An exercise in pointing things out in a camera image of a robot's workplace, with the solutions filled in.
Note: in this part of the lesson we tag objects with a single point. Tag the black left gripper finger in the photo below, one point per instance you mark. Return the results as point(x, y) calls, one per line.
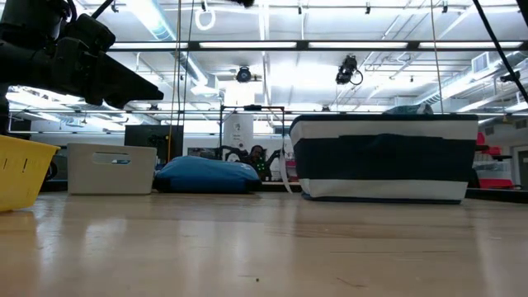
point(109, 99)
point(128, 82)

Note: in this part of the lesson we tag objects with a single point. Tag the yellow plastic basket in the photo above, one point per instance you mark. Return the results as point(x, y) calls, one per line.
point(24, 173)

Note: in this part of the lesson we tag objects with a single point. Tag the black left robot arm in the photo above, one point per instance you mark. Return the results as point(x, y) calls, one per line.
point(24, 33)

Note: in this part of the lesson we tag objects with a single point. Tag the translucent white plastic bin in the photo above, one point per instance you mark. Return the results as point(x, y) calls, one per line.
point(111, 177)

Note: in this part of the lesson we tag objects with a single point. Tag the navy white striped fabric bin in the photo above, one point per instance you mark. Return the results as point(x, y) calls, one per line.
point(383, 161)

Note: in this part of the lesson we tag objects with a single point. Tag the black monitor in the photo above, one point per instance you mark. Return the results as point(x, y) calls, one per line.
point(152, 138)

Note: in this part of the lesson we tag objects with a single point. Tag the blue zip pouch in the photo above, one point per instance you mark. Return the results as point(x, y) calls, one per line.
point(206, 175)

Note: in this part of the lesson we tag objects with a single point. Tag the person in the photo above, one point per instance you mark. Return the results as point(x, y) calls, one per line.
point(256, 161)

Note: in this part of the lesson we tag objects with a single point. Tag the black overhead crossbar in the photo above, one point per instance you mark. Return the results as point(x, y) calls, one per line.
point(313, 45)

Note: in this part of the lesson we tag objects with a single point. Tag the red storage cart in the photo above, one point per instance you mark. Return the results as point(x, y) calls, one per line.
point(491, 165)

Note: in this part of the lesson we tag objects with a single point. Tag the black hanging camera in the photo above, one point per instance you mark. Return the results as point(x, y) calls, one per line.
point(346, 71)
point(243, 74)

